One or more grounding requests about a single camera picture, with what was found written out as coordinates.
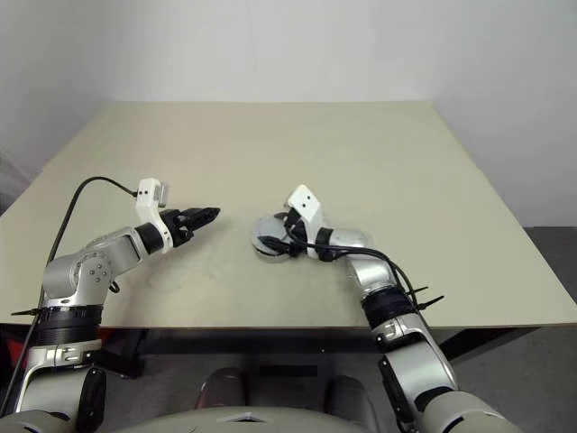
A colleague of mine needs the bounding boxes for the silver motor circuit board cover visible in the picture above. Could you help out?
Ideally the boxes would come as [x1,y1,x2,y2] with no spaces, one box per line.
[251,215,292,248]

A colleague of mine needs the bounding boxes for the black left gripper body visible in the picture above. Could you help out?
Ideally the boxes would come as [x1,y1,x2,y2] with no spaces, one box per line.
[160,207,197,249]

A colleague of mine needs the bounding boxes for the grey robot torso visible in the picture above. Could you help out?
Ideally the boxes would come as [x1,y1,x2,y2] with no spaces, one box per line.
[107,399,362,433]

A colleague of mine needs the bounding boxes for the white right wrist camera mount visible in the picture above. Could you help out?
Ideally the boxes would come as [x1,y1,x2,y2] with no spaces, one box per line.
[287,183,324,247]

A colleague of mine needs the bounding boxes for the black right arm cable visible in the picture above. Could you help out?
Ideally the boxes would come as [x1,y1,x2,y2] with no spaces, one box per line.
[270,238,420,312]

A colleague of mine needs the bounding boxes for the dark rounded shape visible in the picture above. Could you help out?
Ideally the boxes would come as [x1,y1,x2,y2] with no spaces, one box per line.
[197,367,250,410]
[326,374,379,412]

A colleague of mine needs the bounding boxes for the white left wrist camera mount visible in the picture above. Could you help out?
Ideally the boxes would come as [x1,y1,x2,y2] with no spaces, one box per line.
[134,178,175,253]

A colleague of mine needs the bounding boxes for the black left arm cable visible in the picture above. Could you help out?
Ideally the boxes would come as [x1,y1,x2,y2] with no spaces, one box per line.
[6,176,139,411]

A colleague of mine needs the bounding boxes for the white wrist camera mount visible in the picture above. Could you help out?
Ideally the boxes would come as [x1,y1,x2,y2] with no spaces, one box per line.
[134,178,175,253]
[287,183,324,247]

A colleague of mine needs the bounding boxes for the red object under table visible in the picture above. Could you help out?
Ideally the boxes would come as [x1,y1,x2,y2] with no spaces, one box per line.
[0,333,14,375]

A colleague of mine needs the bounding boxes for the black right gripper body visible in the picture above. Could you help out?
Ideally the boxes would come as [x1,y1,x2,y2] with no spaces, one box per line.
[281,209,312,259]

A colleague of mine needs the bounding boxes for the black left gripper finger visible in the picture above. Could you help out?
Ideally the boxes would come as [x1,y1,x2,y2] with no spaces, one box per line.
[186,216,218,232]
[183,205,223,222]

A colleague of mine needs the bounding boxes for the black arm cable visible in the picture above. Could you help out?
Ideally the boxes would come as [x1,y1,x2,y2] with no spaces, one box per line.
[270,238,420,312]
[6,176,139,411]

